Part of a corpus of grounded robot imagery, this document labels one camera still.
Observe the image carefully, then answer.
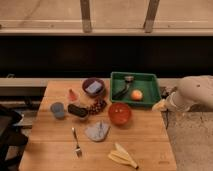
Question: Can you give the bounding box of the orange peach fruit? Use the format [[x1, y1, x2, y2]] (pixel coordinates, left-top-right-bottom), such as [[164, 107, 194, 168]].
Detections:
[[130, 89, 143, 101]]

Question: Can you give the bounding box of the blue sponge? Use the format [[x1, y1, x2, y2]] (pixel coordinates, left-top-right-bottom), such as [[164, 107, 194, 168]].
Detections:
[[86, 81, 102, 94]]

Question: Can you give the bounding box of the black chair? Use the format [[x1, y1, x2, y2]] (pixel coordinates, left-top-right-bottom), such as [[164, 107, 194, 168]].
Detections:
[[0, 104, 28, 171]]

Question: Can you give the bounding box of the yellow banana toy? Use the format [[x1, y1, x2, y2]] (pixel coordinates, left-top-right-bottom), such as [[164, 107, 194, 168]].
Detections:
[[108, 143, 139, 169]]

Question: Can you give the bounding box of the blue grey cup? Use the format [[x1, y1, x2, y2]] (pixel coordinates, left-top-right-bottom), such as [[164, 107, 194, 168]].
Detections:
[[50, 102, 65, 119]]

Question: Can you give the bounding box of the grey blue cloth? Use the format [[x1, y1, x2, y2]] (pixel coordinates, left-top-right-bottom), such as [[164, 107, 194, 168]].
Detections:
[[85, 121, 110, 142]]

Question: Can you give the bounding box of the black handled dish brush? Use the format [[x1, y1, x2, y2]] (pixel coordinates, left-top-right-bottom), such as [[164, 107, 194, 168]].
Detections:
[[113, 75, 134, 99]]

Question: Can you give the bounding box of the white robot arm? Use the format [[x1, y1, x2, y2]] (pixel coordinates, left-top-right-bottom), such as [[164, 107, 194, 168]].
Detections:
[[152, 75, 213, 113]]

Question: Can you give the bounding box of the red bowl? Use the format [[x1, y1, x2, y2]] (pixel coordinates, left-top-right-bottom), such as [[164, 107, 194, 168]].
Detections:
[[108, 102, 132, 125]]

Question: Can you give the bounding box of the silver fork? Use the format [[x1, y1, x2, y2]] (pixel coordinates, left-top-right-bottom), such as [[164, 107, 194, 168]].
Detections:
[[72, 127, 82, 157]]

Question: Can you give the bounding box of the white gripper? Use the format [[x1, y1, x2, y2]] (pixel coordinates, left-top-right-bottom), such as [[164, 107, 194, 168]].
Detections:
[[152, 93, 178, 112]]

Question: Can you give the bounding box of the black rectangular box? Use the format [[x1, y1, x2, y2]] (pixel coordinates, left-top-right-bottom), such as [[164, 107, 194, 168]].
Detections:
[[68, 104, 88, 118]]

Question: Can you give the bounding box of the green plastic tray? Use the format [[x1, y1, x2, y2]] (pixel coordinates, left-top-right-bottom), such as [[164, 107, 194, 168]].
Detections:
[[110, 72, 161, 108]]

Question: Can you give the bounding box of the purple bowl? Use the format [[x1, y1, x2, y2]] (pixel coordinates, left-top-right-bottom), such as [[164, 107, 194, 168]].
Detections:
[[82, 77, 105, 98]]

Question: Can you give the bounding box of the dark grape bunch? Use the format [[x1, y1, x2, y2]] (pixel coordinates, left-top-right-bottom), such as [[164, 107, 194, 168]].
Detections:
[[87, 99, 107, 115]]

